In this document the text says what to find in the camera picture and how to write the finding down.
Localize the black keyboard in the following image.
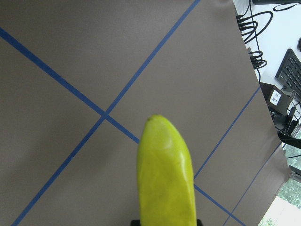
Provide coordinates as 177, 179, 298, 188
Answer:
275, 48, 301, 102

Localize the long yellow top banana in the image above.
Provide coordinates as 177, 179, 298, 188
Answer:
137, 114, 197, 226

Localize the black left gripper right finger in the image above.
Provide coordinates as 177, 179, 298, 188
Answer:
197, 219, 203, 226

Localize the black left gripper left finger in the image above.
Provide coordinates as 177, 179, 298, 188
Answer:
130, 219, 141, 226

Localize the black label printer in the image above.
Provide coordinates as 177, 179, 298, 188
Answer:
260, 82, 291, 115

